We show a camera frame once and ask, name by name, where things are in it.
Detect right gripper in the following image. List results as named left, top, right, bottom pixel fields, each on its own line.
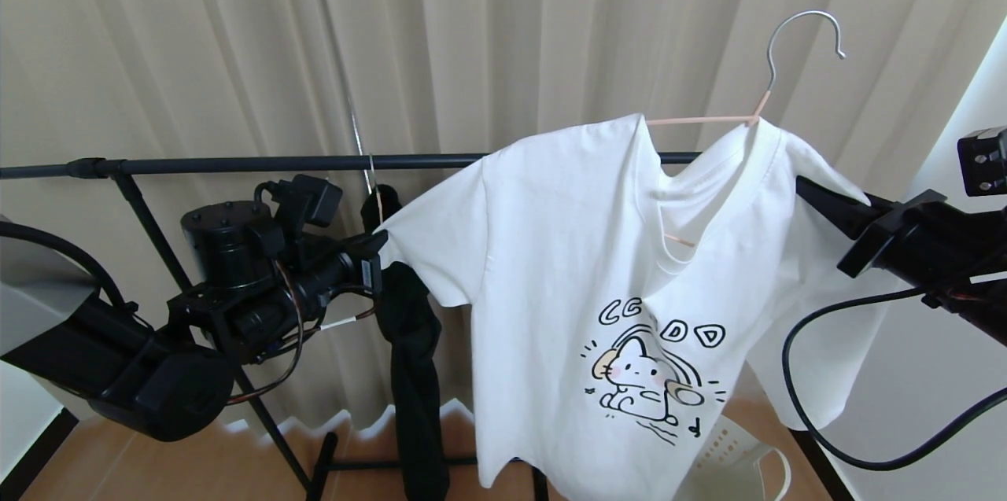
left=795, top=175, right=970, bottom=291

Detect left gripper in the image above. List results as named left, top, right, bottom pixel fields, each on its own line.
left=316, top=230, right=392, bottom=304

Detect pink clothes hanger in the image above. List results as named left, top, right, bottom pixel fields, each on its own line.
left=367, top=154, right=387, bottom=226
left=644, top=9, right=848, bottom=249

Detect black shorts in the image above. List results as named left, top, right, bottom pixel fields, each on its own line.
left=360, top=184, right=452, bottom=501

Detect white garment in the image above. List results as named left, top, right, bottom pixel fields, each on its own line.
left=377, top=112, right=907, bottom=501

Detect black clothes rack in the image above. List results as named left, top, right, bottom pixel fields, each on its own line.
left=0, top=152, right=703, bottom=501

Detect white laundry basket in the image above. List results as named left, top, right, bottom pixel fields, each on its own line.
left=675, top=414, right=793, bottom=501

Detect beige curtain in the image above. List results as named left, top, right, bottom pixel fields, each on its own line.
left=0, top=0, right=1007, bottom=439

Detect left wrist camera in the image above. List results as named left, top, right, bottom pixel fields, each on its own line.
left=275, top=174, right=345, bottom=231

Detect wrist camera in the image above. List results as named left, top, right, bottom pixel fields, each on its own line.
left=957, top=125, right=1007, bottom=198
left=275, top=174, right=345, bottom=231

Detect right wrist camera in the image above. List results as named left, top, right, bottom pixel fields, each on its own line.
left=957, top=125, right=1007, bottom=198

